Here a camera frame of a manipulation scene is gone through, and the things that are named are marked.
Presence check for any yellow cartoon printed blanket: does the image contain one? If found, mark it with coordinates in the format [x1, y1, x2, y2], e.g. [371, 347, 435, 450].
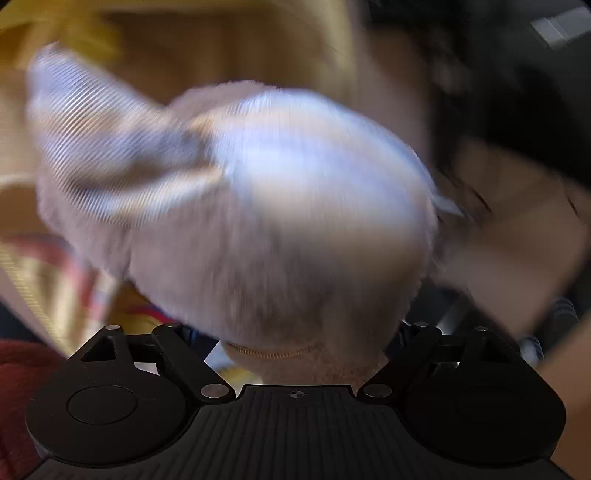
[0, 231, 185, 358]

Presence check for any yellow banana plush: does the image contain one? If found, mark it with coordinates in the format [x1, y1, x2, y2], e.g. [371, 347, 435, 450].
[0, 0, 123, 70]

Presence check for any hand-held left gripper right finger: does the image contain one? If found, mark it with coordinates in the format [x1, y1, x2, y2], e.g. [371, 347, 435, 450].
[360, 320, 525, 400]

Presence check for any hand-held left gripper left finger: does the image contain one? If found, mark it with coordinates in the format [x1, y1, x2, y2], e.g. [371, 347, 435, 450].
[68, 322, 234, 400]

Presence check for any person's red sweater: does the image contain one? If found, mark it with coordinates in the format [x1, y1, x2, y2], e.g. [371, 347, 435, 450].
[0, 340, 72, 480]

